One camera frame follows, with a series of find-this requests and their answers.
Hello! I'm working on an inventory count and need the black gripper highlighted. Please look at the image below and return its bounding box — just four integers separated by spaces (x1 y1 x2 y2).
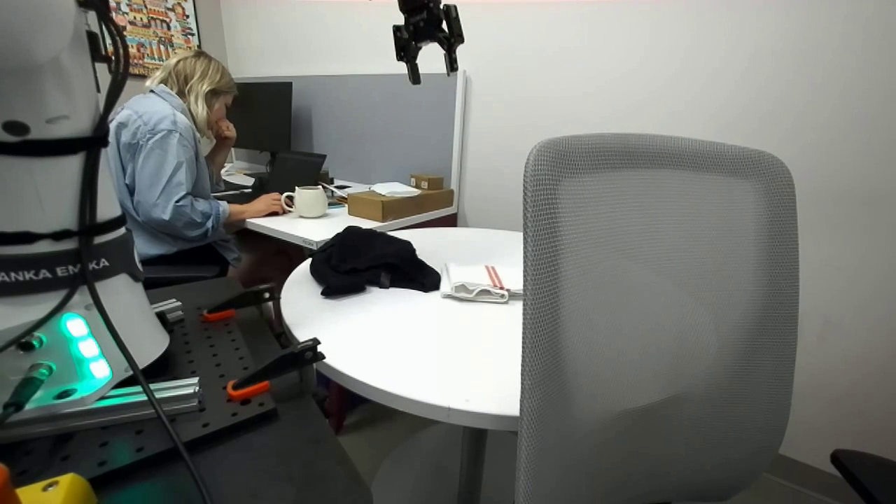
388 0 468 86

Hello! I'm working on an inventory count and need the black cloth with white print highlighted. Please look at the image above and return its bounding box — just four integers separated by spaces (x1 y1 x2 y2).
307 224 441 303

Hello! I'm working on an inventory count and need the grey desk partition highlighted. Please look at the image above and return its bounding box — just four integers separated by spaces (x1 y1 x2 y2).
226 67 468 226

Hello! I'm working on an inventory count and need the small cardboard box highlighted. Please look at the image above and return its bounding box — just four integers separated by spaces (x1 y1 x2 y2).
405 170 448 193

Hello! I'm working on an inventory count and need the flat cardboard box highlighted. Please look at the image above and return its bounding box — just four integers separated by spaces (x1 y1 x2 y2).
345 184 455 224

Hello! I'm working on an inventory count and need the black computer monitor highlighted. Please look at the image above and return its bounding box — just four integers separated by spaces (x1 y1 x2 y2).
226 77 293 157

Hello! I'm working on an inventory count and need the black desktop device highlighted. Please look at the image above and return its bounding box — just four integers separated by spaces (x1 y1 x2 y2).
251 149 331 193

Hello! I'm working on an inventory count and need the white coffee mug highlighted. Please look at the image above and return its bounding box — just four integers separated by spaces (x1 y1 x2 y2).
276 182 332 221

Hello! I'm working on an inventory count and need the white office desk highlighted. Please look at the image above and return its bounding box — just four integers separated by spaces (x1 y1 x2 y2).
217 164 459 251

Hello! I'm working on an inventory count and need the white round table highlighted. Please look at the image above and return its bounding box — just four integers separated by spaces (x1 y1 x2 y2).
276 224 525 504

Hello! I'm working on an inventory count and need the blonde person in blue shirt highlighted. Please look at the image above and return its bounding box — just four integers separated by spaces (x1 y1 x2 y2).
105 48 287 283

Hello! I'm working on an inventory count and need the black clamp with orange tip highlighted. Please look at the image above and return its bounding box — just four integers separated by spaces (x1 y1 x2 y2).
202 283 279 326
224 335 326 405

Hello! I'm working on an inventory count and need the black office chair of person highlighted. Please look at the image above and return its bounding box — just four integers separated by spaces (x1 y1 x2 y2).
136 242 233 289

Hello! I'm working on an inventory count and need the grey mesh office chair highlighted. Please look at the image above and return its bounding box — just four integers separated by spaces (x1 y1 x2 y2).
515 130 801 504

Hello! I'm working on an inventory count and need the black perforated mounting board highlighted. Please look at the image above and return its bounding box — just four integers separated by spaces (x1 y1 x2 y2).
0 276 375 504

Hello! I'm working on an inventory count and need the green tipped plug connector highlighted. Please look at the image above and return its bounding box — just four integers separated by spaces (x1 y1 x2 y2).
0 360 58 423

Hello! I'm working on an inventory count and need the yellow plastic object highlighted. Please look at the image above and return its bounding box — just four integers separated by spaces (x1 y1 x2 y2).
11 471 100 504

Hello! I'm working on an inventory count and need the black chair seat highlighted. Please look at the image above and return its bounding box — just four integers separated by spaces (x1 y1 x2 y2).
828 444 896 504

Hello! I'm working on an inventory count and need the orange plastic object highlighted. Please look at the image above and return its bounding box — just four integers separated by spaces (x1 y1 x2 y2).
0 462 21 504

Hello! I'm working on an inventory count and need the colourful wall poster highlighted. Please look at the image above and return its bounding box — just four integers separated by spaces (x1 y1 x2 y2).
105 0 205 77

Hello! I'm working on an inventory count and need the aluminium rail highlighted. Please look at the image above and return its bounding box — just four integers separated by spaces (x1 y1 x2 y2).
0 375 205 433

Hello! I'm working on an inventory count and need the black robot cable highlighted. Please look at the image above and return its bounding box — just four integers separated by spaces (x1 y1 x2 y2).
0 0 213 504

